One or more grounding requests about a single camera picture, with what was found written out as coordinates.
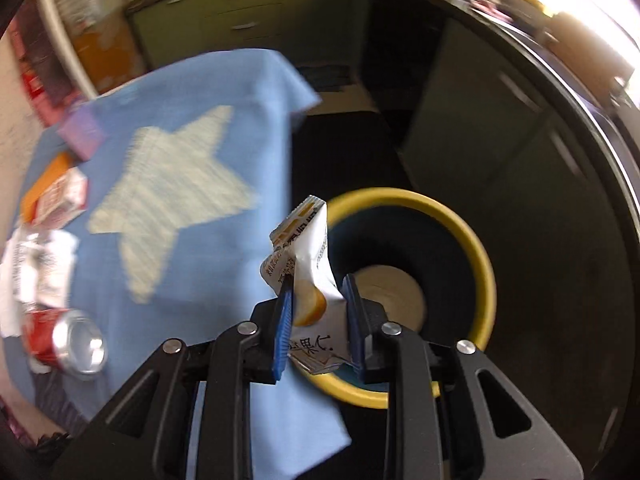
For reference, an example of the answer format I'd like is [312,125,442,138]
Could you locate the sliding glass door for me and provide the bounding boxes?
[35,0,148,101]

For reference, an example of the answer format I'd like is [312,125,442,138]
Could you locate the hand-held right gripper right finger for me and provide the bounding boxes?
[340,272,586,480]

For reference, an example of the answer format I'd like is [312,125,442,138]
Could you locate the orange mesh pad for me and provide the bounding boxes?
[20,152,76,216]

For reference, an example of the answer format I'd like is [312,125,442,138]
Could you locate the white paper towel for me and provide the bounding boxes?
[0,227,81,338]

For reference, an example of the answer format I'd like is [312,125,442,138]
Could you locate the red soda can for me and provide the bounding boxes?
[21,307,108,376]

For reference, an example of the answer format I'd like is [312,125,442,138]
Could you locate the red and white box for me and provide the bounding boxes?
[30,167,90,226]

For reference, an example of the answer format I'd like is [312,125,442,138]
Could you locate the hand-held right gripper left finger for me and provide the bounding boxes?
[52,280,297,480]

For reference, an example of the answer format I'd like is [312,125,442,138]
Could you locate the yellow rimmed trash bin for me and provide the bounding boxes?
[292,187,497,409]

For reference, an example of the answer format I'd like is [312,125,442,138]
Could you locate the patterned purple clothing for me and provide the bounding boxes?
[0,360,96,461]

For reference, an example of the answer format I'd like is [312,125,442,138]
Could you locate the white snack packet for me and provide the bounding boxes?
[260,194,351,376]

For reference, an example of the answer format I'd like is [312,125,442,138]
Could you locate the black kitchen countertop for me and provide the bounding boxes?
[125,0,640,281]

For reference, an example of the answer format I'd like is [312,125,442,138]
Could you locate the blue star print tablecloth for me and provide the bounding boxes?
[10,49,353,478]

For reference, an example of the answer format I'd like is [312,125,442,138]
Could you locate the purple box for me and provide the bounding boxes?
[56,105,107,158]

